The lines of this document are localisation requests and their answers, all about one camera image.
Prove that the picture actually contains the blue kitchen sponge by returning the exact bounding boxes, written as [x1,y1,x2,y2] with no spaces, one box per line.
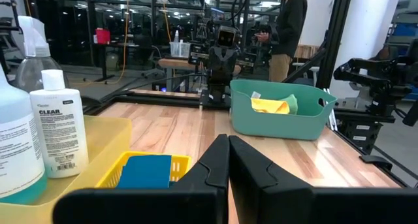
[116,154,173,189]

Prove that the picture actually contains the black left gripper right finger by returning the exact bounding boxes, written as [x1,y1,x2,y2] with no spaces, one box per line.
[228,135,418,224]

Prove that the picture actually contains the black edge clamp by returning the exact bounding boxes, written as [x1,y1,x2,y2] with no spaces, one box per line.
[359,154,394,171]

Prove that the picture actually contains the red box on stand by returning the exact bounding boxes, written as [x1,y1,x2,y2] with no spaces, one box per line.
[94,27,112,45]

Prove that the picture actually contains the clear plastic containers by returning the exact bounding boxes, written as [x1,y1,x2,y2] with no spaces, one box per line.
[169,30,192,59]

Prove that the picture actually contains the white lotion bottle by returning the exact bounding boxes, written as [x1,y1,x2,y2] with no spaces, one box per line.
[29,69,89,180]

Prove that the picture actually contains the person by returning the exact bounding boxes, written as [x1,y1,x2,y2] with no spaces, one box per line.
[254,0,309,83]

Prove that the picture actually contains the green cloth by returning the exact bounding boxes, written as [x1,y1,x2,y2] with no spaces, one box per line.
[279,93,299,116]

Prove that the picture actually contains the blue liquid spray bottle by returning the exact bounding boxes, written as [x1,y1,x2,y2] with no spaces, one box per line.
[0,63,48,206]

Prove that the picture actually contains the small slotted yellow basket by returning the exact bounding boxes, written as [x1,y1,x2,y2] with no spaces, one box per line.
[94,151,193,189]

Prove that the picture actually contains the large translucent yellow bin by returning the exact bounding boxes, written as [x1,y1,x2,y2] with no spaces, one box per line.
[0,115,133,224]

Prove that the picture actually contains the clear plastic spray bottle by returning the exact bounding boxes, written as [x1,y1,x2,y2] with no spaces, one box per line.
[14,15,70,93]

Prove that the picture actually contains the teal plastic tub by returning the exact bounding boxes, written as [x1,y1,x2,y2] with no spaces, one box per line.
[229,79,338,141]

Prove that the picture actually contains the yellow hanging cable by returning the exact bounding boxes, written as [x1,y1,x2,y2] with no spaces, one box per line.
[70,0,130,86]

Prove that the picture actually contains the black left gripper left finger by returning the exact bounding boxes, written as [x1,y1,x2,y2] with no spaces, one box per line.
[52,134,230,224]

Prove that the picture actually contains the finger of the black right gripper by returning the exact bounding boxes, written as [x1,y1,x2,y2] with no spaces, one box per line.
[223,48,238,84]
[208,47,224,84]

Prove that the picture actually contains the yellow cloth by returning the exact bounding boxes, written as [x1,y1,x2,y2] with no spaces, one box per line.
[250,97,291,115]

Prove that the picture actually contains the wooden table with grey legs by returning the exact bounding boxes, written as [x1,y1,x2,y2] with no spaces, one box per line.
[157,57,242,93]

